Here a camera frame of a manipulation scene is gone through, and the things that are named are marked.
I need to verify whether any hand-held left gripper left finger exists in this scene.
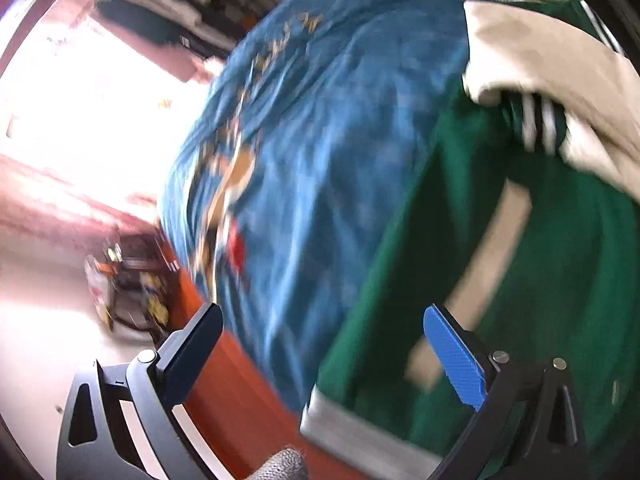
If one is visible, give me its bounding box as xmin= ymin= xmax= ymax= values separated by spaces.
xmin=56 ymin=302 xmax=224 ymax=480

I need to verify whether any blue striped bed sheet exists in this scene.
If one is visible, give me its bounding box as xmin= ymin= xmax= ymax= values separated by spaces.
xmin=157 ymin=0 xmax=481 ymax=411

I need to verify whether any low cart with clutter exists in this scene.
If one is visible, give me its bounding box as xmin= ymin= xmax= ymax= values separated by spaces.
xmin=85 ymin=240 xmax=173 ymax=336

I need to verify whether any green jacket with cream sleeves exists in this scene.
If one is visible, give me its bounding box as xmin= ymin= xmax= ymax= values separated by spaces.
xmin=300 ymin=0 xmax=640 ymax=480

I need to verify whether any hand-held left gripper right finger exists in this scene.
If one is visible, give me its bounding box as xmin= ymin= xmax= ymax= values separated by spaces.
xmin=422 ymin=304 xmax=593 ymax=480

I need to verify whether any grey knit fabric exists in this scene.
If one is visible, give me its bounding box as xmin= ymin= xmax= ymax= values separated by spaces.
xmin=245 ymin=450 xmax=308 ymax=480

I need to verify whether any pile of folded clothes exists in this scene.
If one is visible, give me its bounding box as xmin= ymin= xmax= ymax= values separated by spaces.
xmin=95 ymin=0 xmax=281 ymax=56

